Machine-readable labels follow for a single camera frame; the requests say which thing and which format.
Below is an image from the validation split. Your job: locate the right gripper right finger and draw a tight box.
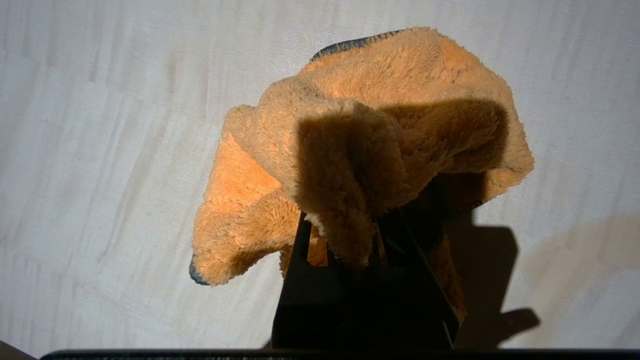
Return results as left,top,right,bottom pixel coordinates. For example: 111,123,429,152
360,210,461,350

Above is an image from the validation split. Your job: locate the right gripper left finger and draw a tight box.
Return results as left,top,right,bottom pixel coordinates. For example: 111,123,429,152
271,212,362,350

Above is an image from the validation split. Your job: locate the orange microfibre cloth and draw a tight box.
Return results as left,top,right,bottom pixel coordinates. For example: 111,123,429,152
189,26,535,326

